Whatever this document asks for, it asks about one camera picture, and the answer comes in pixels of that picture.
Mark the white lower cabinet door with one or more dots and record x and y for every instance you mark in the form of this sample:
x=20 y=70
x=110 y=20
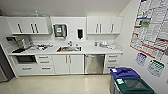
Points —
x=60 y=65
x=76 y=65

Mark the white cabinet door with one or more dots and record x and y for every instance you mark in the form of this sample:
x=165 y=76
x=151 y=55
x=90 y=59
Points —
x=76 y=65
x=26 y=25
x=117 y=25
x=92 y=25
x=60 y=65
x=42 y=25
x=13 y=25
x=106 y=25

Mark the steel sink basin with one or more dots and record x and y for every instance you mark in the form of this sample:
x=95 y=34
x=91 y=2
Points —
x=68 y=49

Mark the stack of white dishes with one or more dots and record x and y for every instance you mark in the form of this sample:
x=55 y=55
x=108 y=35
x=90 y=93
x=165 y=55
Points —
x=106 y=44

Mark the light blue spray bottle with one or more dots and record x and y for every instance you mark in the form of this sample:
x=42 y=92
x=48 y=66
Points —
x=36 y=14

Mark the white upper cabinet door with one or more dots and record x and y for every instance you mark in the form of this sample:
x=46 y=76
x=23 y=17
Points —
x=26 y=25
x=106 y=25
x=117 y=25
x=42 y=25
x=13 y=25
x=92 y=25

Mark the grey coffee machine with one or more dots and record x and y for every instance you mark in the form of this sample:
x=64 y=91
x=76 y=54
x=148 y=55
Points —
x=24 y=43

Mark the steel paper towel dispenser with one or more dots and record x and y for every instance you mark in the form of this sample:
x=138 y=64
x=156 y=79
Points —
x=60 y=30

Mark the chrome faucet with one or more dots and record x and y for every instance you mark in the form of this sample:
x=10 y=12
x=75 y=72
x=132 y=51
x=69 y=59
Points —
x=70 y=43

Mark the large printed wall poster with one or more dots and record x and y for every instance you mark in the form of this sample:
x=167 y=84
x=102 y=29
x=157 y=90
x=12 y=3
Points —
x=150 y=26

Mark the grey refrigerator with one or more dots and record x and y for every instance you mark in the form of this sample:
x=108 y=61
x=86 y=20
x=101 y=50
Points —
x=4 y=66

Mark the black soap dispenser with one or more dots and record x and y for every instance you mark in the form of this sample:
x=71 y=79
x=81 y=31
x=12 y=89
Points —
x=80 y=33

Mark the black built-in microwave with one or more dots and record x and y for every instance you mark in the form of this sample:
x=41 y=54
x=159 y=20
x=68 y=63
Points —
x=25 y=59

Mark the grey wall-mounted holder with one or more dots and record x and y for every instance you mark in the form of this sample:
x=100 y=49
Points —
x=11 y=39

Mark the blue recycling bin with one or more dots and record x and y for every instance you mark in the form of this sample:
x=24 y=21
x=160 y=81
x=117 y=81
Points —
x=125 y=72

